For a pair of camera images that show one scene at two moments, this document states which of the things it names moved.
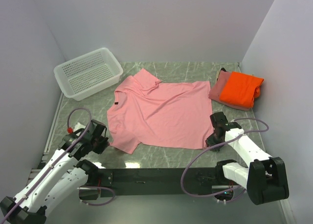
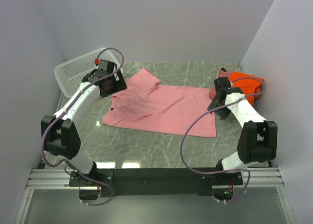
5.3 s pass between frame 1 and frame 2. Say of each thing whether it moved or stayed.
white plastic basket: stayed
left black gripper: moved
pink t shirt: moved
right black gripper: moved
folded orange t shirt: stayed
